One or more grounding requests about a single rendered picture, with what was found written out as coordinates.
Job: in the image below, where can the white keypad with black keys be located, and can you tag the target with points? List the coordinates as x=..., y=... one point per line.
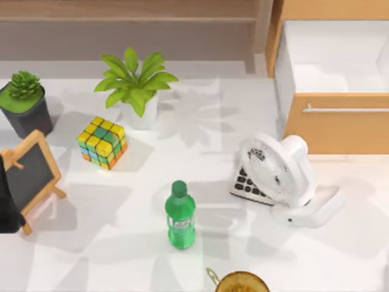
x=247, y=185

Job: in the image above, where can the green bottle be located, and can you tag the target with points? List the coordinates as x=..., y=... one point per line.
x=180, y=216

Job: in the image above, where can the leafy plant in white pot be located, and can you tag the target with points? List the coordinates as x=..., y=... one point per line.
x=135, y=85

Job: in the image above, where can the colourful puzzle cube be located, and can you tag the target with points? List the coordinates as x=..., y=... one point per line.
x=101, y=143

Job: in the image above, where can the white desk fan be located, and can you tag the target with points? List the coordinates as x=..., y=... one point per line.
x=291, y=182

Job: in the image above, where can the wooden open shelf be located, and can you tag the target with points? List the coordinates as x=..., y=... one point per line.
x=127, y=27

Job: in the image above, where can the pale wooden drawer front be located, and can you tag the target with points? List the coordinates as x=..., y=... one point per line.
x=337, y=127

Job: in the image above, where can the golden trophy cup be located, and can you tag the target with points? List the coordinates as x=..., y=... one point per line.
x=240, y=283

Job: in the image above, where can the open drawer with white inside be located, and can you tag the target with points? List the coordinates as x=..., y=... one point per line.
x=334, y=57

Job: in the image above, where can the wooden framed blackboard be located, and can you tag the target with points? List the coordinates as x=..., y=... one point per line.
x=30, y=173

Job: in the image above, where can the succulent in black pot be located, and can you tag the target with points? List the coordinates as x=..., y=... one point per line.
x=25, y=105

